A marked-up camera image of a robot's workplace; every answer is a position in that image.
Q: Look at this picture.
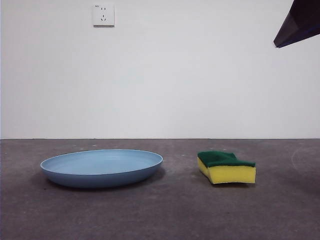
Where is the yellow sponge with green scourer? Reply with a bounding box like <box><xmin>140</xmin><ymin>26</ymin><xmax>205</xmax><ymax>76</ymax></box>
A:
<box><xmin>196</xmin><ymin>150</ymin><xmax>257</xmax><ymax>185</ymax></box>

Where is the white wall socket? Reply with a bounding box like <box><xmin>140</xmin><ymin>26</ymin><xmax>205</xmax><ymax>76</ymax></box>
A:
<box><xmin>92</xmin><ymin>3</ymin><xmax>116</xmax><ymax>28</ymax></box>

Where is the light blue round plate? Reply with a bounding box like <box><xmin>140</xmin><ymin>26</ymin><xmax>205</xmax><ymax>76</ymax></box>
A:
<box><xmin>39</xmin><ymin>149</ymin><xmax>164</xmax><ymax>189</ymax></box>

